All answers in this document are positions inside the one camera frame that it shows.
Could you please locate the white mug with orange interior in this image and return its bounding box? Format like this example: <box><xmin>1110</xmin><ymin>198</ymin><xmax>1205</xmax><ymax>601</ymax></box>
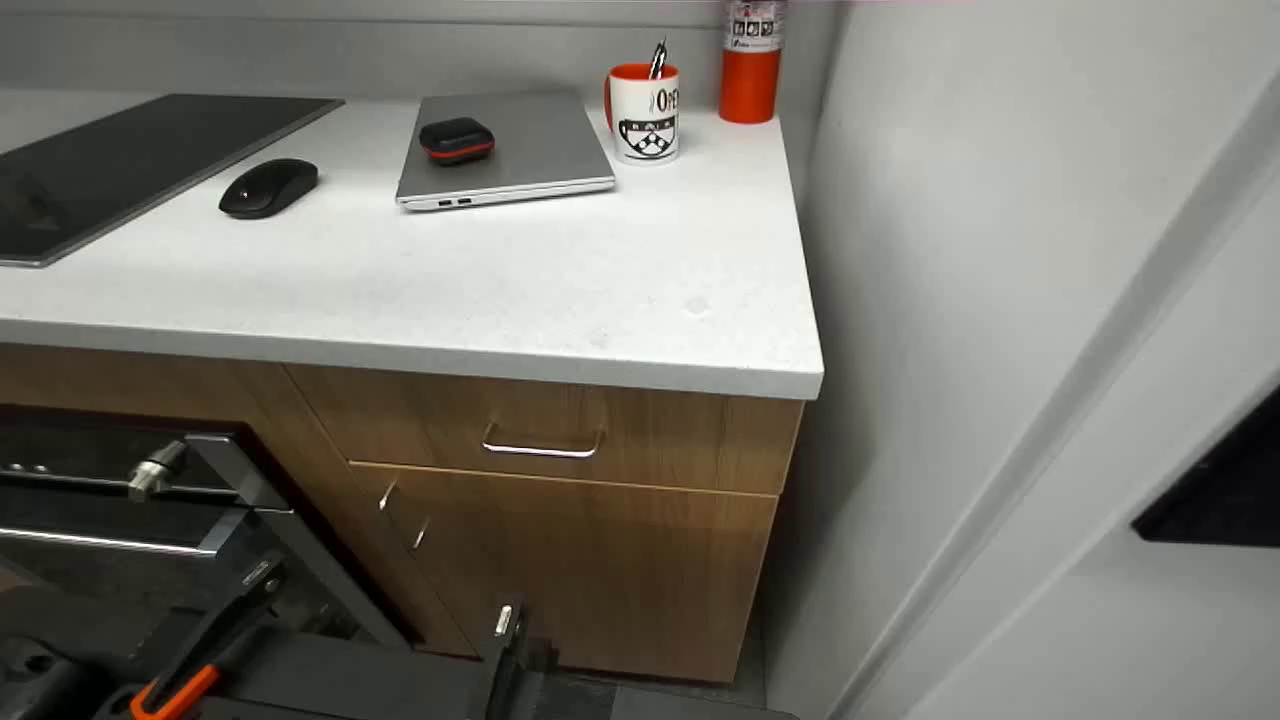
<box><xmin>606</xmin><ymin>65</ymin><xmax>680</xmax><ymax>159</ymax></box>

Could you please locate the wooden drawer front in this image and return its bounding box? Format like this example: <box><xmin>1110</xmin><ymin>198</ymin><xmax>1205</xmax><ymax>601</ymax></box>
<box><xmin>291</xmin><ymin>368</ymin><xmax>803</xmax><ymax>495</ymax></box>

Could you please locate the wooden cabinet door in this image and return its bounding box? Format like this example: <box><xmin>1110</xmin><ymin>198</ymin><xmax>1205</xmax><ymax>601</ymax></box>
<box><xmin>358</xmin><ymin>466</ymin><xmax>778</xmax><ymax>682</ymax></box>

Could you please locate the silver closed laptop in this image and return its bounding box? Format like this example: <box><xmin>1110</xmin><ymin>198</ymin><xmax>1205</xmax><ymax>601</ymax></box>
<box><xmin>397</xmin><ymin>87</ymin><xmax>617</xmax><ymax>213</ymax></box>

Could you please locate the black and red small case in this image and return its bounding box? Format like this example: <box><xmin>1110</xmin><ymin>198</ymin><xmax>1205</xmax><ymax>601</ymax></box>
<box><xmin>420</xmin><ymin>117</ymin><xmax>496</xmax><ymax>167</ymax></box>

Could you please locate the orange and white bottle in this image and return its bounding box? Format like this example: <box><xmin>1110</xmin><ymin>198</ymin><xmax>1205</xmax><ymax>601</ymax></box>
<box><xmin>719</xmin><ymin>0</ymin><xmax>783</xmax><ymax>123</ymax></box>

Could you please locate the black computer mouse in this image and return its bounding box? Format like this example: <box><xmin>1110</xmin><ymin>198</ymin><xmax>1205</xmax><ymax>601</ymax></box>
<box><xmin>222</xmin><ymin>159</ymin><xmax>320</xmax><ymax>221</ymax></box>

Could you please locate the black cooktop panel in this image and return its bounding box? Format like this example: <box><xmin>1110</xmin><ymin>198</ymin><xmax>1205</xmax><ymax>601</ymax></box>
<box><xmin>0</xmin><ymin>92</ymin><xmax>333</xmax><ymax>266</ymax></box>

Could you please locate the silver drawer handle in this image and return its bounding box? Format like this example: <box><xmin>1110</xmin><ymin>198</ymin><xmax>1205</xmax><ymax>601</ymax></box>
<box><xmin>479</xmin><ymin>425</ymin><xmax>601</xmax><ymax>459</ymax></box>

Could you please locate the orange handled clamp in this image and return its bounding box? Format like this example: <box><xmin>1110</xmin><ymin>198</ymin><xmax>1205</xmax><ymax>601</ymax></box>
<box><xmin>130</xmin><ymin>592</ymin><xmax>267</xmax><ymax>720</ymax></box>

